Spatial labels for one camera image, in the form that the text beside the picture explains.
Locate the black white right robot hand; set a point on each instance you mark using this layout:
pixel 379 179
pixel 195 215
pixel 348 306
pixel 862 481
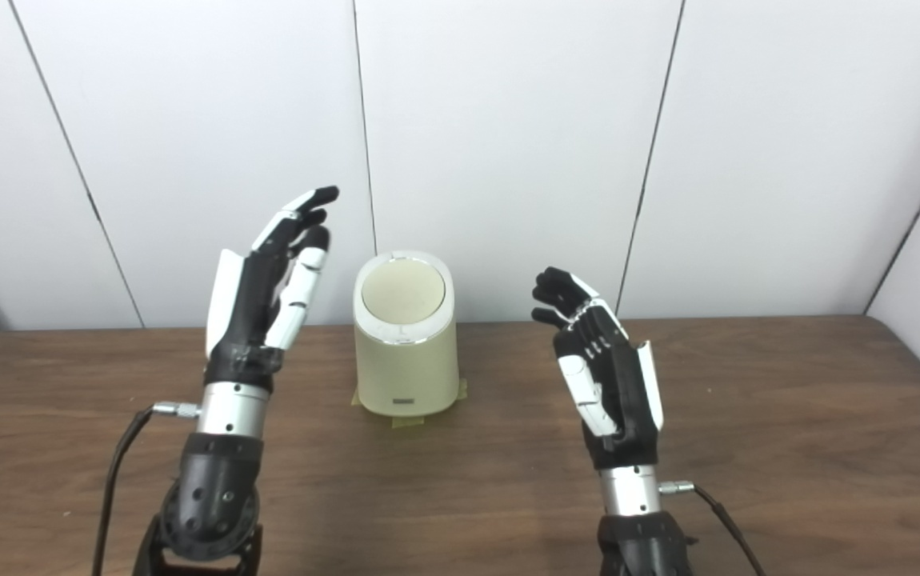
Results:
pixel 624 400

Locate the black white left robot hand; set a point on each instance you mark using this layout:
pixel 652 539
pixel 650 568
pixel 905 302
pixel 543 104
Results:
pixel 248 320

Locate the cream round bin lid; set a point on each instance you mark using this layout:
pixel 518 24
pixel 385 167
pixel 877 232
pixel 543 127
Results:
pixel 402 292

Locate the cream-colored bin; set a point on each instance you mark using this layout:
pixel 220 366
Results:
pixel 404 376

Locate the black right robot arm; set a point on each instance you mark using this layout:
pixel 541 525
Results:
pixel 628 488

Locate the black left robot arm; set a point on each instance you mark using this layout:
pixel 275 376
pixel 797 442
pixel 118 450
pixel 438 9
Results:
pixel 212 488

